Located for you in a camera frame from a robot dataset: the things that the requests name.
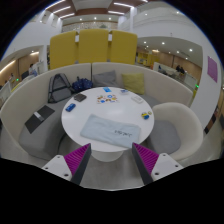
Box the white remote on table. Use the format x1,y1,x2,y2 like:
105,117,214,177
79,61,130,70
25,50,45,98
131,96,143,103

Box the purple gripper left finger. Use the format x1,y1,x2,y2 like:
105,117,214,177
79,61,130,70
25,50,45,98
64,144,92,185

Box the dark blue bag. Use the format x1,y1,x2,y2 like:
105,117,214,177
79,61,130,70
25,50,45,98
72,78,93,93

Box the small blue card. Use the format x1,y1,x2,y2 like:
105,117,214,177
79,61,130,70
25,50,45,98
103,87,112,92

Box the round white table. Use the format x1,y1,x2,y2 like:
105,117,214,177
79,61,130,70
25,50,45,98
62,87,154,162

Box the grey black backpack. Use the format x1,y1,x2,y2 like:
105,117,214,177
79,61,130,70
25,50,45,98
48,73,72,103

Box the colourful picture card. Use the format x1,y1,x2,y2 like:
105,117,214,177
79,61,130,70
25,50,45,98
97,94,118,104

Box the yellow partition panels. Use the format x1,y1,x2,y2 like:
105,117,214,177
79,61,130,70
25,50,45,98
50,29,137,70

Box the curved white sofa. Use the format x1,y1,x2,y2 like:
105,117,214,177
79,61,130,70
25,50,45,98
0,62,192,160

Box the blue box on table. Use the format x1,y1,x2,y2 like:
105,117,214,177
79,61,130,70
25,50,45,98
65,103,76,112

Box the white armchair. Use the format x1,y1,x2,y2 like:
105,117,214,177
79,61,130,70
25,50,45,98
147,102,203,161

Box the black laptop on sofa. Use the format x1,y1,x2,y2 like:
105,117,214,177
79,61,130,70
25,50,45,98
25,105,54,133

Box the black wallet on table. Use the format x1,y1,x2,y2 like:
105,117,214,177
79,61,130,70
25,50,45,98
74,93,87,102

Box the yellow-green cushion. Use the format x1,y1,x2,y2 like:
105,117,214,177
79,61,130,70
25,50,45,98
122,73,145,95

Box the yellow blue toy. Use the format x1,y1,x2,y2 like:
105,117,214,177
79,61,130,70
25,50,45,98
141,111,152,120

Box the light blue folded towel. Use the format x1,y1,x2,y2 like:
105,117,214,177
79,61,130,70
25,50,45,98
80,114,141,148

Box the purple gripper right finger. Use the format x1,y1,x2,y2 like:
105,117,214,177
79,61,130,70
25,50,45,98
132,143,159,185

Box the grey cushion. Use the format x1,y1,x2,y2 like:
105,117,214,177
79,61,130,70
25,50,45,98
93,70,118,87

